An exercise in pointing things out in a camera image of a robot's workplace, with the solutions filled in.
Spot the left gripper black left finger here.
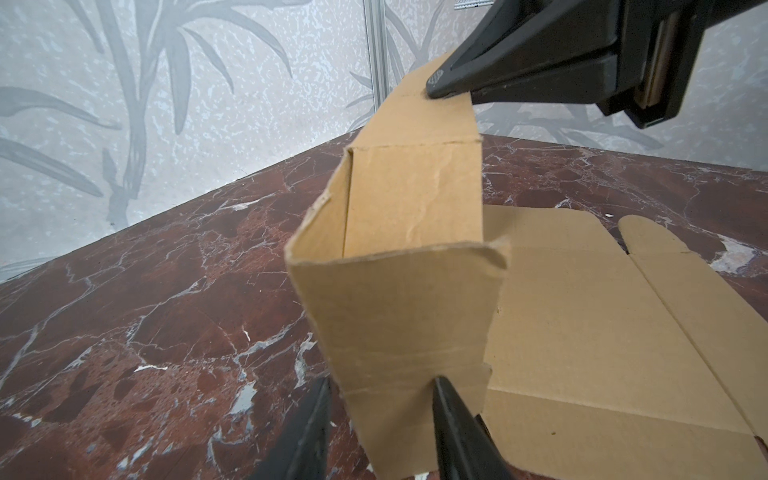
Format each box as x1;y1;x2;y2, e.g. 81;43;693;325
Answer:
249;376;332;480

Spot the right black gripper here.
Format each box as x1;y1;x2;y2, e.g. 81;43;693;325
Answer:
426;1;762;128

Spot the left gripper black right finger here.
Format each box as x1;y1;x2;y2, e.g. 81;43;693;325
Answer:
432;376;515;480

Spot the brown cardboard box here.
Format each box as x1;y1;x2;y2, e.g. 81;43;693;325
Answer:
285;62;767;479

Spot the aluminium cage frame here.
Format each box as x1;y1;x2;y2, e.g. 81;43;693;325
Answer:
363;0;390;111

